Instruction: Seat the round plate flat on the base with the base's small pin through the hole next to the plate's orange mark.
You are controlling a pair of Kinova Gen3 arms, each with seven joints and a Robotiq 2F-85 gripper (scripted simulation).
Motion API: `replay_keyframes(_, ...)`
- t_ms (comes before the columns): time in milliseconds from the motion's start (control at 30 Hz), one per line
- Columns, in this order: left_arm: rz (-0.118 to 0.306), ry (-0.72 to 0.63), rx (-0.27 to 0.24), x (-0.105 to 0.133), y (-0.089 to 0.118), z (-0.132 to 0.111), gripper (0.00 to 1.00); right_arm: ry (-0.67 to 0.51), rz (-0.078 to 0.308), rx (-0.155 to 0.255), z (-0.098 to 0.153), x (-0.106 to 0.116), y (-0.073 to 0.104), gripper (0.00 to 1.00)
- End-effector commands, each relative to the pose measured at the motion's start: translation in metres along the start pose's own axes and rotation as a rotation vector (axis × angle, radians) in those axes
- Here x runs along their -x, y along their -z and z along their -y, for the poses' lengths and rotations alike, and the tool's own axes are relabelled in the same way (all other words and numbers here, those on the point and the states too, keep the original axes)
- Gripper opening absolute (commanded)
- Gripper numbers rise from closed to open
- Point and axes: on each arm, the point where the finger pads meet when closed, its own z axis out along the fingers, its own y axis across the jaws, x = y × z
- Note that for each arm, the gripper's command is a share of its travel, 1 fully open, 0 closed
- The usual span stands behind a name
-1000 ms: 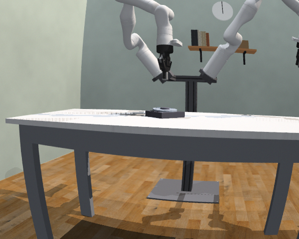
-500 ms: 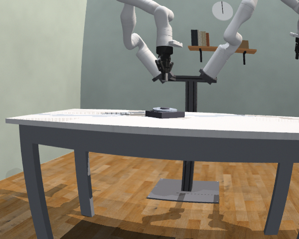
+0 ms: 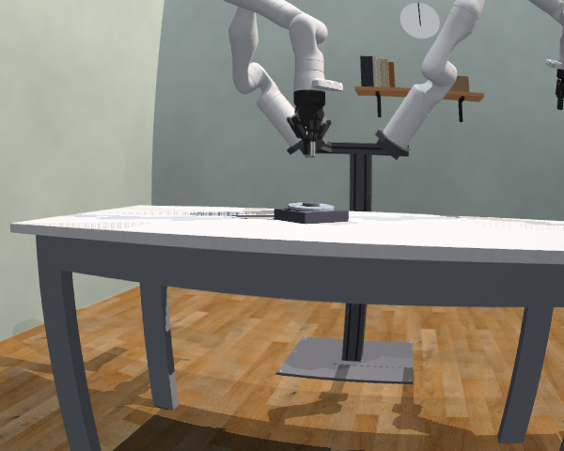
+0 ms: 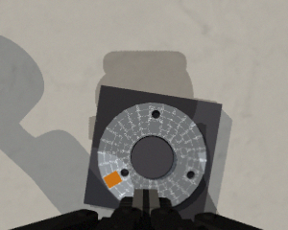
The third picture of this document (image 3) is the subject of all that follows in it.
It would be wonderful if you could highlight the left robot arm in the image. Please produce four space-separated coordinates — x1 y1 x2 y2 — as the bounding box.
383 0 564 148

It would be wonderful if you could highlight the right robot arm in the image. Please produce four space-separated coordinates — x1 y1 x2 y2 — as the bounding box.
224 0 343 147

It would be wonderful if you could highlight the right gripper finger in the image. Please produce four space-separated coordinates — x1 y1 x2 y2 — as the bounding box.
311 113 332 157
287 109 314 157

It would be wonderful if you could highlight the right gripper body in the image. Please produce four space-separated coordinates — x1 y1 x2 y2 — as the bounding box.
294 90 325 127

